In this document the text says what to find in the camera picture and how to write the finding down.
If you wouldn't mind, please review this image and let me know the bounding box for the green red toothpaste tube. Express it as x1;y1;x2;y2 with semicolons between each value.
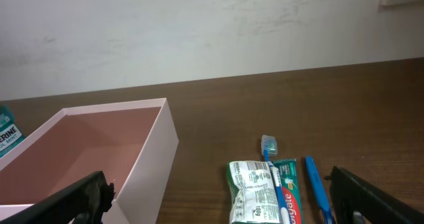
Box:
272;158;303;224

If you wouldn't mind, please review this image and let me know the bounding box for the green white soap packet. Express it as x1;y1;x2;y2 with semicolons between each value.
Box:
227;161;281;224

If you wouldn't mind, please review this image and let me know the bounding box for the blue razor handle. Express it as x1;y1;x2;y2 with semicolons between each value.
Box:
305;156;336;224

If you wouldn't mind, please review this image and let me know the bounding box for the pink cardboard box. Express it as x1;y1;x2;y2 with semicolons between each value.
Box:
1;98;179;223

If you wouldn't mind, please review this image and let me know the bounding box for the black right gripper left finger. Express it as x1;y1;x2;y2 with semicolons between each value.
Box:
1;171;115;224

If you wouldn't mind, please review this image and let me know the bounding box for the teal mouthwash bottle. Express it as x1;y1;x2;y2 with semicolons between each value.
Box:
0;105;25;157

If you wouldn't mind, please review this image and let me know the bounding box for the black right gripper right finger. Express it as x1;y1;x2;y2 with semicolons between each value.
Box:
325;166;423;224

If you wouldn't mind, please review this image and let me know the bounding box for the blue white capped toothbrush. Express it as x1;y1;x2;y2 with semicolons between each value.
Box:
261;135;292;224

